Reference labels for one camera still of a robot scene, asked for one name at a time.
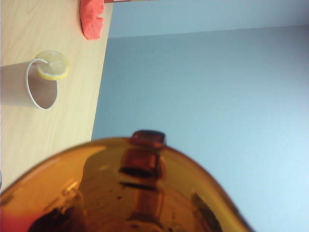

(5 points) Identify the beige paper cup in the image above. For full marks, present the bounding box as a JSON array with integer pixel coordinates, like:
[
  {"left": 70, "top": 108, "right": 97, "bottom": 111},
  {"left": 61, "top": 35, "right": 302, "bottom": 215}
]
[{"left": 0, "top": 59, "right": 59, "bottom": 110}]

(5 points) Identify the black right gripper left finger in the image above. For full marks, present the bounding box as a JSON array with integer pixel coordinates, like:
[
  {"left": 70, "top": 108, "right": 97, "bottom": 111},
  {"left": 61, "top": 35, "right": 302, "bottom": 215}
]
[{"left": 30, "top": 207, "right": 85, "bottom": 232}]

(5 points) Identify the amber measuring cup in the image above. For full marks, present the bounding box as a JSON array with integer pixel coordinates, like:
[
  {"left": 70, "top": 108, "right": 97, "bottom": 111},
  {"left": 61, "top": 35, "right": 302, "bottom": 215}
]
[{"left": 0, "top": 130, "right": 257, "bottom": 232}]

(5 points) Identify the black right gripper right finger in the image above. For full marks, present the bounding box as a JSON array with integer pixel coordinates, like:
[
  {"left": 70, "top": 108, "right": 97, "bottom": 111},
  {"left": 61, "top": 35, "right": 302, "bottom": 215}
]
[{"left": 192, "top": 193, "right": 223, "bottom": 232}]

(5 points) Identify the red soft lump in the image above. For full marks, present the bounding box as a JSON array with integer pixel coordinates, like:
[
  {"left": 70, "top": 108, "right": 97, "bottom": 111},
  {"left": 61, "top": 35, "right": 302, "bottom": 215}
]
[{"left": 80, "top": 0, "right": 105, "bottom": 40}]

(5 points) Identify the yellow lemon slice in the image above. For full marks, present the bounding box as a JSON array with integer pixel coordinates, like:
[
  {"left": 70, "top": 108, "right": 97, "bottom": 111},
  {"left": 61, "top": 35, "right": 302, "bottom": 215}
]
[{"left": 35, "top": 50, "right": 71, "bottom": 81}]

